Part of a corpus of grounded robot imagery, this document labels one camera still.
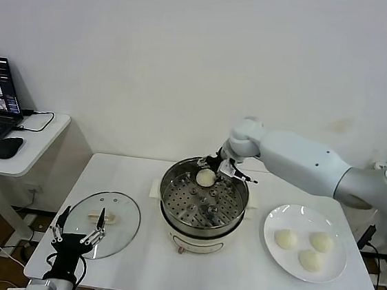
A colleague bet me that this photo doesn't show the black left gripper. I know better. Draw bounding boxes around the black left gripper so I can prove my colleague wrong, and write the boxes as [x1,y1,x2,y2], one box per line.
[44,202,109,285]

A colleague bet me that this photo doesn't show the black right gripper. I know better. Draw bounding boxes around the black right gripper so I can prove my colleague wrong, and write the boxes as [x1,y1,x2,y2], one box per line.
[194,151,231,185]

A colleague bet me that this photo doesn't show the white steamed baozi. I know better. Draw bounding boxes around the white steamed baozi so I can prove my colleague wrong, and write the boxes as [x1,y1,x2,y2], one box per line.
[296,248,327,274]
[195,167,217,189]
[308,230,336,254]
[272,228,300,252]

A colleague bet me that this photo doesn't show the round glass pot lid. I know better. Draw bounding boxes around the round glass pot lid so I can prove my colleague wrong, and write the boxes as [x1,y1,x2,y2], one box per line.
[63,187,144,265]

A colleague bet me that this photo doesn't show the perforated steel steamer basket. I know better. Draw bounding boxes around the perforated steel steamer basket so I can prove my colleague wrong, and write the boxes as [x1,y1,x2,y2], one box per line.
[155,152,253,237]

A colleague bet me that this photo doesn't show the cream electric cooker pot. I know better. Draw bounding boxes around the cream electric cooker pot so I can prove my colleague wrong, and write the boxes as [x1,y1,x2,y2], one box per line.
[143,176,261,263]

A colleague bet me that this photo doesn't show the white rounded side table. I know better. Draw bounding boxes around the white rounded side table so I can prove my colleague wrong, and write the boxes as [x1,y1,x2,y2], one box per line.
[0,107,96,256]

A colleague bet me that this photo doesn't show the black computer mouse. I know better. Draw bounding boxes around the black computer mouse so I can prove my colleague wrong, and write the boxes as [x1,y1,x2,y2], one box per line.
[0,135,25,162]

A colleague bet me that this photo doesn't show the round white plate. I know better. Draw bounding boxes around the round white plate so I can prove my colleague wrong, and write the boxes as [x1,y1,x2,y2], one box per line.
[258,201,353,287]

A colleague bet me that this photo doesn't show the black power adapter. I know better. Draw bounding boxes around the black power adapter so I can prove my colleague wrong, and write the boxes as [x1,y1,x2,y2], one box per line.
[357,223,379,252]

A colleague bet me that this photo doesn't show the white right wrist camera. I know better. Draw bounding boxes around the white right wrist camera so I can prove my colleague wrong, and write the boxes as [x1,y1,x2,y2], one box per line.
[218,158,241,180]

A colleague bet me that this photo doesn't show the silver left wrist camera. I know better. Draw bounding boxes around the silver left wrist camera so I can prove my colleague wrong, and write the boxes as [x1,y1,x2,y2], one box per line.
[24,276,59,290]

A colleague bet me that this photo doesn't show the black laptop charger cable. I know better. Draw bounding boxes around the black laptop charger cable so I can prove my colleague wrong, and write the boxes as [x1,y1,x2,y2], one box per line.
[11,107,56,135]

